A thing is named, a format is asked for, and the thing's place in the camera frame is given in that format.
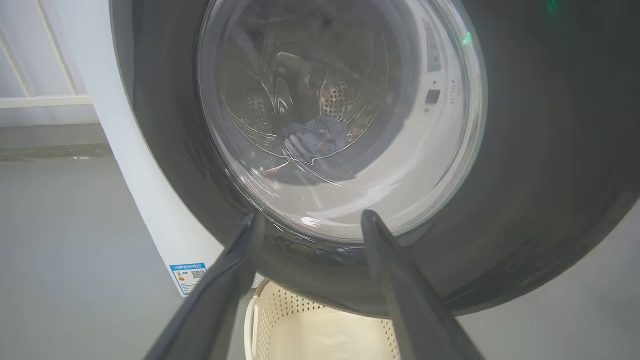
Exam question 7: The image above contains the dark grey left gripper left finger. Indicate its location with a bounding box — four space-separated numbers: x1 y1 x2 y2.
145 212 264 360

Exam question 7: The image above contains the blue garment with orange print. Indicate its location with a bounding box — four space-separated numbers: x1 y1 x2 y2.
279 117 352 162

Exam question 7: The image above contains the white front-load washing machine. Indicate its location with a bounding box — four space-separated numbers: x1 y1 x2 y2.
55 0 267 299

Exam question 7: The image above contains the blue energy label sticker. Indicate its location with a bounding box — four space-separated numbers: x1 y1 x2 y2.
170 262 208 297

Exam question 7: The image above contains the grey warning label sticker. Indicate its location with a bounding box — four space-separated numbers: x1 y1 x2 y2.
422 20 444 74

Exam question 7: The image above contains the black round glass washer door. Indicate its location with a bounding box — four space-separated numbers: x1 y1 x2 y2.
110 0 640 319

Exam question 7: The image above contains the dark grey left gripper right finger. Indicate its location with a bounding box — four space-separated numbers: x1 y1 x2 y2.
361 210 483 360

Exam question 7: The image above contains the cream laundry basket brown rim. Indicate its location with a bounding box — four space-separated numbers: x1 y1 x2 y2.
244 279 402 360

